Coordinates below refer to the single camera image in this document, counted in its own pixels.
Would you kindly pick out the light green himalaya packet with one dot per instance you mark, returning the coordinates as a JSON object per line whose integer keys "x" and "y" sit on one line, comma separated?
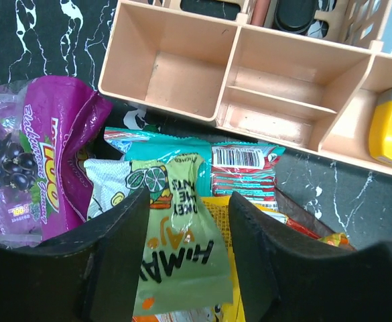
{"x": 185, "y": 260}

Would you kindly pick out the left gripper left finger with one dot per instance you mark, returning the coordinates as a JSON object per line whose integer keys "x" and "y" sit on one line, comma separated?
{"x": 89, "y": 273}

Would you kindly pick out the black item in organizer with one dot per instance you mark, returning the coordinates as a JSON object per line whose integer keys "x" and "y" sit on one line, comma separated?
{"x": 294, "y": 16}

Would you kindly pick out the yellow small object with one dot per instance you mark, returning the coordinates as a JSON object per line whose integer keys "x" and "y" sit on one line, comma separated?
{"x": 380, "y": 133}

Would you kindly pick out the orange plastic file organizer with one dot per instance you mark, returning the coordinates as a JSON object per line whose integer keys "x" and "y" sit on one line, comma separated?
{"x": 317, "y": 95}

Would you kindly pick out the purple blackcurrant candy bag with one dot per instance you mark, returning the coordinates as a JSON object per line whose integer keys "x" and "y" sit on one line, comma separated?
{"x": 46, "y": 128}

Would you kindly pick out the teal snack packet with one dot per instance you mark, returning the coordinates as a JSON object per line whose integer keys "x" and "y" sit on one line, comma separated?
{"x": 247, "y": 168}

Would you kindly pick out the red doritos bag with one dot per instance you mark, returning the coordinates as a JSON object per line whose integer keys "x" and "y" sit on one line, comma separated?
{"x": 306, "y": 223}

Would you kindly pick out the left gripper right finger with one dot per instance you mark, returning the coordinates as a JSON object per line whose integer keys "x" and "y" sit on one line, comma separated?
{"x": 285, "y": 275}

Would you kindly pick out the yellow snack packet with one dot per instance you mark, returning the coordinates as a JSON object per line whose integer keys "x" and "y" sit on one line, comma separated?
{"x": 218, "y": 208}

